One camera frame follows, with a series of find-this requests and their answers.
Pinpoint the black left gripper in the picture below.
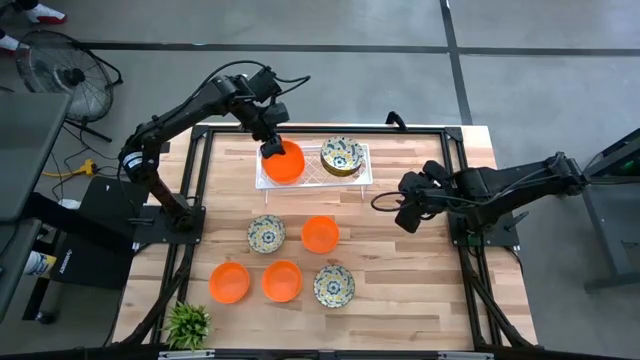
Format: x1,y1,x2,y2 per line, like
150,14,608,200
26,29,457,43
239,101,291,159

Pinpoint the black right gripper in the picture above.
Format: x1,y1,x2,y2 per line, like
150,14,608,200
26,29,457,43
395,160,454,235

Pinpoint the orange plastic bowl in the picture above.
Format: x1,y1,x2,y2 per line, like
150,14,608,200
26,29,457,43
261,259,304,304
208,261,251,305
301,215,341,255
261,139,306,186

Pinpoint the yellow power plug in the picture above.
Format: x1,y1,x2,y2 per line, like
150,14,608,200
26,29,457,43
45,158,99,179

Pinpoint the grey metal stand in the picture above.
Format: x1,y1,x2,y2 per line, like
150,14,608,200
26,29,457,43
552,127,640,291

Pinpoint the small green potted plant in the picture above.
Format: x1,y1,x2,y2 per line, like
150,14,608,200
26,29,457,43
163,300,211,351

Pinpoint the black floor fan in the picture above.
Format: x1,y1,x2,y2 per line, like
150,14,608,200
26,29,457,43
14,28,124,144

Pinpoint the black equipment case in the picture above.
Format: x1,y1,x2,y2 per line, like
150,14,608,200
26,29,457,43
49,175,151,291

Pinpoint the grey side table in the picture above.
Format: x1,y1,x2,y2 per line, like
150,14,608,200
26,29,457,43
0,92,71,321

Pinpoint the white printed container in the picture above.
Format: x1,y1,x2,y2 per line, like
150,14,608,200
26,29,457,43
22,249,59,277

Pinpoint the person's shoe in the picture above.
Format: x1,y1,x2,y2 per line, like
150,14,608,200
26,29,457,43
24,3,68,25
0,30,29,55

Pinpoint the white wire rack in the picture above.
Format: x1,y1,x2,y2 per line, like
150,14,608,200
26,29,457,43
254,143,375,205

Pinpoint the black frame clamp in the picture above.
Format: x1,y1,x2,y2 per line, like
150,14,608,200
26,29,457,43
384,110,409,129

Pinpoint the black aluminium table frame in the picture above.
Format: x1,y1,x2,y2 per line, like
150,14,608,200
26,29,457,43
117,123,539,351

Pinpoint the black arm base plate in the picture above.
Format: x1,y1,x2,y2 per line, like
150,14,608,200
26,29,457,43
448,207,521,249
133,204,207,246

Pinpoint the silver metal bracket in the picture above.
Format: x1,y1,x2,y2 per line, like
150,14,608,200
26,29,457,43
158,349,216,360
437,351,495,360

